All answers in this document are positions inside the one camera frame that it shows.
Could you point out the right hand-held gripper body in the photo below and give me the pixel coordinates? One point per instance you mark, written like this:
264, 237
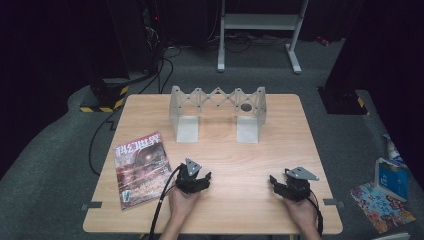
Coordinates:
296, 188

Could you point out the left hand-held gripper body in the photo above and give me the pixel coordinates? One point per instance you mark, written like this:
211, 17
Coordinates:
186, 181

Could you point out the red cover magazine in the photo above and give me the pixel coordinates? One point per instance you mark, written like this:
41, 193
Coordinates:
141, 171

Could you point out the person's left hand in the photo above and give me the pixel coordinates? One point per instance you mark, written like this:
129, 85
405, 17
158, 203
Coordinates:
181, 205

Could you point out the person's right hand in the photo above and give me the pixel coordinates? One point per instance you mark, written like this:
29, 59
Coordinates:
301, 213

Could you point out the grey tape strip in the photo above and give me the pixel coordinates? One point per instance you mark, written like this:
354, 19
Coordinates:
332, 202
91, 206

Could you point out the grey folding book rack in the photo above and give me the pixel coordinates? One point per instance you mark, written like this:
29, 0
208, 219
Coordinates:
186, 130

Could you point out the colourful picture book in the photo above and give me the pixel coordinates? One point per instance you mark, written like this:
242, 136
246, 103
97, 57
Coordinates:
380, 208

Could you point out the black base with yellow mark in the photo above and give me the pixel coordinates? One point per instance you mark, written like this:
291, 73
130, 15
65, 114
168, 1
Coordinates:
340, 101

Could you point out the blue and white box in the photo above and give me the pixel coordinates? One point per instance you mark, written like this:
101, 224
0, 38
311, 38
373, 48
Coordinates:
393, 180

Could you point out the white blue packet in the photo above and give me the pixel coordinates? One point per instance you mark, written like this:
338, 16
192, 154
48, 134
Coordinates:
393, 151

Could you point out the white flat object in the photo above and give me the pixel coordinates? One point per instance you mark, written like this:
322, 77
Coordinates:
393, 236

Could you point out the black yellow striped base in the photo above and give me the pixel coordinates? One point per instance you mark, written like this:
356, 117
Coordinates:
106, 96

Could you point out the red small object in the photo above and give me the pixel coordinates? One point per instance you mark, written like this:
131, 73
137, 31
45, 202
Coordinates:
322, 41

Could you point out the dark equipment rack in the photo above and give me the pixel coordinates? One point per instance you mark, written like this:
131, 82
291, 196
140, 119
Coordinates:
154, 33

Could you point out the white metal stand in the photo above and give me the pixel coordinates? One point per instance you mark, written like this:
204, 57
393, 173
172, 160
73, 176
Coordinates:
260, 21

